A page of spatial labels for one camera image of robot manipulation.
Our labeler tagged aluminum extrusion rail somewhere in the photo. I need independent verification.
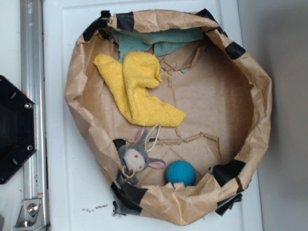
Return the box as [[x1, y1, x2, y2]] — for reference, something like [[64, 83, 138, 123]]
[[20, 0, 51, 231]]

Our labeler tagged gray plush donkey toy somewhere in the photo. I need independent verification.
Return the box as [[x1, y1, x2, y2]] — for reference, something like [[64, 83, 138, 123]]
[[117, 128, 166, 185]]

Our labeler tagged metal corner bracket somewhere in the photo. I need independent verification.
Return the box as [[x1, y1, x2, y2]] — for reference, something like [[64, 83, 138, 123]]
[[13, 198, 45, 231]]

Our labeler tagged brown paper bag bin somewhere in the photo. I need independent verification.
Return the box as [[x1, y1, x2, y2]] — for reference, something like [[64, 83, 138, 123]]
[[65, 10, 272, 226]]

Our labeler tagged yellow terry cloth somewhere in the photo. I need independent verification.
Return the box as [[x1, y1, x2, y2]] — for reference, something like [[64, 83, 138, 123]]
[[94, 51, 186, 127]]

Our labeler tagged white plastic tray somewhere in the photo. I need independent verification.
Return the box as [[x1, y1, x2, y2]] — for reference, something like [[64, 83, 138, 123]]
[[43, 0, 263, 231]]

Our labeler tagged blue rubber ball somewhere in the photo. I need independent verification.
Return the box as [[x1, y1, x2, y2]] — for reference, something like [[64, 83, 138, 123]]
[[166, 160, 196, 187]]

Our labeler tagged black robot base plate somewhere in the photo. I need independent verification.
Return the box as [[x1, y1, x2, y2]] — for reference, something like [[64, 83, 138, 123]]
[[0, 76, 36, 185]]

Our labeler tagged teal terry cloth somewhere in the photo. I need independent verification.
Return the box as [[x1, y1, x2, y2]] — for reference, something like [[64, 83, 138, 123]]
[[111, 28, 203, 62]]

